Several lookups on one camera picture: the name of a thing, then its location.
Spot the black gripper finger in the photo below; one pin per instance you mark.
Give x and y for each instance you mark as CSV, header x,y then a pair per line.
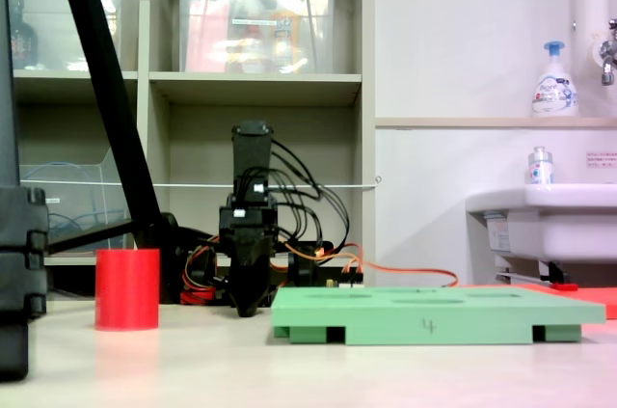
x,y
259,278
242,278

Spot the red cylinder block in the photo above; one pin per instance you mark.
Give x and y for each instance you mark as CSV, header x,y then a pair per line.
x,y
127,290

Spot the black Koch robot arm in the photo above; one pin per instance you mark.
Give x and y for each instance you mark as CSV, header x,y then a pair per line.
x,y
253,157

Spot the small controller circuit board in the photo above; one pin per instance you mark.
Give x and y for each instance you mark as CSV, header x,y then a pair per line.
x,y
349,280

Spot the beige shelf unit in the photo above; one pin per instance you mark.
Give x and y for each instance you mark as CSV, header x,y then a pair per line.
x,y
255,85

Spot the green shape sorting board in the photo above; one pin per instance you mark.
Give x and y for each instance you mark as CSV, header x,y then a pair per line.
x,y
434,316

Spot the pink packet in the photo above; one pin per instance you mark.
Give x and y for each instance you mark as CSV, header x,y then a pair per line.
x,y
205,41

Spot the yellow bottle pink cap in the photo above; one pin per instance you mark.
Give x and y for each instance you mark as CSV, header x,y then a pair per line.
x,y
285,36

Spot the wide clear plastic bin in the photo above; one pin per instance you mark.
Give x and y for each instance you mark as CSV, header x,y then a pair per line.
x,y
318,41

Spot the black smooth-legged tripod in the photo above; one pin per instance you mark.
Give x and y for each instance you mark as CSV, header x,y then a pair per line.
x,y
106,89

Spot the narrow clear plastic bin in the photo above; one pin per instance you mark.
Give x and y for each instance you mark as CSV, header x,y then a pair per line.
x,y
53,32

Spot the dark glass bottle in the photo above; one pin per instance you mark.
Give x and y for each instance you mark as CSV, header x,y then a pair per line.
x,y
23,41

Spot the small clear bottle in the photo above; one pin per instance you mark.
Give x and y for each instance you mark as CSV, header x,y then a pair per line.
x,y
540,169

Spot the white ceramic sink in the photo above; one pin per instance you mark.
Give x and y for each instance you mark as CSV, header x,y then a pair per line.
x,y
554,225

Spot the white soap pump bottle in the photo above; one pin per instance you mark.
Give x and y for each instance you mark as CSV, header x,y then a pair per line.
x,y
554,94

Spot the metal water faucet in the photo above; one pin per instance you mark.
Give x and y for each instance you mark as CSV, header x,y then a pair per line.
x,y
608,61

